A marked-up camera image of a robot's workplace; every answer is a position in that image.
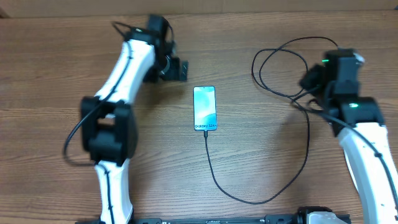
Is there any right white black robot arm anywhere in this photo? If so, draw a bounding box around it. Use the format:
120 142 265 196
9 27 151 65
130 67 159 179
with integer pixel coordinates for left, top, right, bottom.
299 49 397 223

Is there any blue Galaxy smartphone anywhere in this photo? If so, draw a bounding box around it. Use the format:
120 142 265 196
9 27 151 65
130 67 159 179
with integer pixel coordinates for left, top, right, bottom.
193 86 217 131

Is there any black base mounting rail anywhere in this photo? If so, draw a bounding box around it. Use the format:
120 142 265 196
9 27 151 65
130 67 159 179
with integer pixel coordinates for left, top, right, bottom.
74 205 352 224

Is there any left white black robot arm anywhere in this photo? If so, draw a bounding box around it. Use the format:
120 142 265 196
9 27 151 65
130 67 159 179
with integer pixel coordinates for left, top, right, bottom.
78 14 188 223

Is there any black USB charging cable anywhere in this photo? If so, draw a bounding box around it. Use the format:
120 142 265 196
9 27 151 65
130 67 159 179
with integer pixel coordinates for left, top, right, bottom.
203 36 340 205

